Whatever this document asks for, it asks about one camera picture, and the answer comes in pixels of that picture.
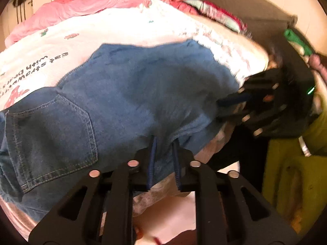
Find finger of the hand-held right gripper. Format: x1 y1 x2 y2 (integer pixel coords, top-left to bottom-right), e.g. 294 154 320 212
217 73 284 108
241 107 287 138

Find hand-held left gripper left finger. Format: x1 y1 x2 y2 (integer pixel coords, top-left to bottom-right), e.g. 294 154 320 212
28 136 158 245

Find person's yellow-green garment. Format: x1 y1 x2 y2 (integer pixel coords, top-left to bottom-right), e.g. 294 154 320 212
262 138 327 236

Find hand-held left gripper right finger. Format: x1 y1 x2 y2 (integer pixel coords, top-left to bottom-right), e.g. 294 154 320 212
172 141 300 245

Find blue denim pants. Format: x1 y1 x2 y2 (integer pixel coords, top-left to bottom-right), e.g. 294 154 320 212
0 39 246 222

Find pink soft thing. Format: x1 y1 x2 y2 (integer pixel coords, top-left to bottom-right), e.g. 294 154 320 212
309 54 327 75

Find grey padded headboard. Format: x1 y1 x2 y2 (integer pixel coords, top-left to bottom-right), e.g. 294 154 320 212
189 0 298 28

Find strawberry printed blanket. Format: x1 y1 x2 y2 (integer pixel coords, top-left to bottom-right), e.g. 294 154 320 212
0 0 269 238

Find pink quilt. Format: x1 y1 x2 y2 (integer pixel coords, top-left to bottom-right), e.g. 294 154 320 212
5 0 191 46

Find pile of colourful clothes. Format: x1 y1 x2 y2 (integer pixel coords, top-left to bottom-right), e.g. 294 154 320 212
183 0 249 35

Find green cloth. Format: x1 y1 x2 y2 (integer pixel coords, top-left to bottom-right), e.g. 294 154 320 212
284 29 313 56

